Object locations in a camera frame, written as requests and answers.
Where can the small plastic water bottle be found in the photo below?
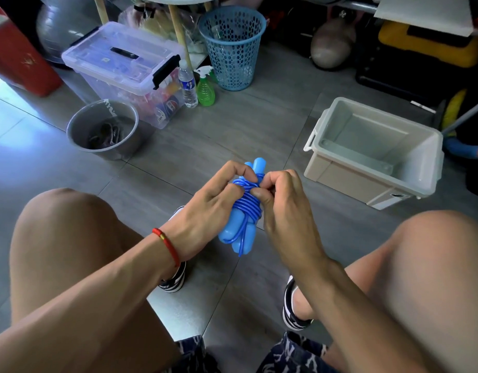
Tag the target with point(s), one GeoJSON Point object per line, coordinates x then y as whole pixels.
{"type": "Point", "coordinates": [187, 85]}

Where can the person's left hand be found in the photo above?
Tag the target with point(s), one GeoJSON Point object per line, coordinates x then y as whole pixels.
{"type": "Point", "coordinates": [204, 217]}

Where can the white round table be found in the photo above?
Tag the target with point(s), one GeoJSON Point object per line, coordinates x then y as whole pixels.
{"type": "Point", "coordinates": [180, 31]}

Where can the grey flat board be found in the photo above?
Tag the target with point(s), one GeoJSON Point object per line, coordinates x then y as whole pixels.
{"type": "Point", "coordinates": [425, 11]}

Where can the clear bin with black latches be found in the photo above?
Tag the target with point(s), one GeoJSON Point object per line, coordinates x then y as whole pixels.
{"type": "Point", "coordinates": [111, 54]}

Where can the green spray bottle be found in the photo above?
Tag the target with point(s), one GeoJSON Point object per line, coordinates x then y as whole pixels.
{"type": "Point", "coordinates": [205, 89]}

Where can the red bag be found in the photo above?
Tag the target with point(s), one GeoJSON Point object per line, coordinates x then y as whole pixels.
{"type": "Point", "coordinates": [17, 50]}

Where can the person's left leg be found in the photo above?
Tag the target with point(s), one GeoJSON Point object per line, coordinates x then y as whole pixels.
{"type": "Point", "coordinates": [60, 244]}

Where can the grey exercise ball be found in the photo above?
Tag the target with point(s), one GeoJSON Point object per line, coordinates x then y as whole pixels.
{"type": "Point", "coordinates": [64, 23]}

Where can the black white right shoe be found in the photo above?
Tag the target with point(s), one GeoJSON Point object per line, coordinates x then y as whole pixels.
{"type": "Point", "coordinates": [295, 316]}

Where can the yellow black case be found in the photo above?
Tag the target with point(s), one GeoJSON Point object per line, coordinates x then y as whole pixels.
{"type": "Point", "coordinates": [429, 44]}

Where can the navy patterned shorts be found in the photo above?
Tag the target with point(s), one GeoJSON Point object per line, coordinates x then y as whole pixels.
{"type": "Point", "coordinates": [293, 357]}

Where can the black white left shoe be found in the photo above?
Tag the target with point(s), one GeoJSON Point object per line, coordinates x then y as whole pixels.
{"type": "Point", "coordinates": [175, 279]}

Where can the multicoloured hula hoop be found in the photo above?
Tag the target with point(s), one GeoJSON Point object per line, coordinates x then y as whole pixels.
{"type": "Point", "coordinates": [466, 147]}

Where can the black white shoe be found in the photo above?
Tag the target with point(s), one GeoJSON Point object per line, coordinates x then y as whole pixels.
{"type": "Point", "coordinates": [295, 316]}
{"type": "Point", "coordinates": [175, 279]}

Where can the person's leg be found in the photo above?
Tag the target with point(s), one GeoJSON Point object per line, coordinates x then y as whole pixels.
{"type": "Point", "coordinates": [441, 275]}
{"type": "Point", "coordinates": [60, 244]}

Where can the grey metal basin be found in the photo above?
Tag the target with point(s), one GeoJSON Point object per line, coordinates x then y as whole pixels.
{"type": "Point", "coordinates": [79, 128]}

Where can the person's right forearm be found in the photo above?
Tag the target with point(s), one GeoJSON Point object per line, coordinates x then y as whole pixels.
{"type": "Point", "coordinates": [363, 322]}

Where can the brown ball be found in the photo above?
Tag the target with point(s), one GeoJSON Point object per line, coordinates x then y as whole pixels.
{"type": "Point", "coordinates": [332, 44]}

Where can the white metal pole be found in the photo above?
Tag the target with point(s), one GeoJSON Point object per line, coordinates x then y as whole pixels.
{"type": "Point", "coordinates": [466, 116]}

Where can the person's right hand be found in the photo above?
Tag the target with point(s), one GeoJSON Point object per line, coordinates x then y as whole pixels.
{"type": "Point", "coordinates": [293, 221]}

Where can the white plastic bin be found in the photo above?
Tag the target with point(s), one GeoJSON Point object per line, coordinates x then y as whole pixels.
{"type": "Point", "coordinates": [371, 151]}

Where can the person's right leg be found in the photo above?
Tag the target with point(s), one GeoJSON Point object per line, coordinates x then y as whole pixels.
{"type": "Point", "coordinates": [441, 275]}

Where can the blue mesh plastic basket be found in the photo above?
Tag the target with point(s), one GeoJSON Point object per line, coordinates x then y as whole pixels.
{"type": "Point", "coordinates": [233, 46]}

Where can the person's left forearm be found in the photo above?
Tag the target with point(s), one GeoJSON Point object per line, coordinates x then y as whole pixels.
{"type": "Point", "coordinates": [76, 314]}

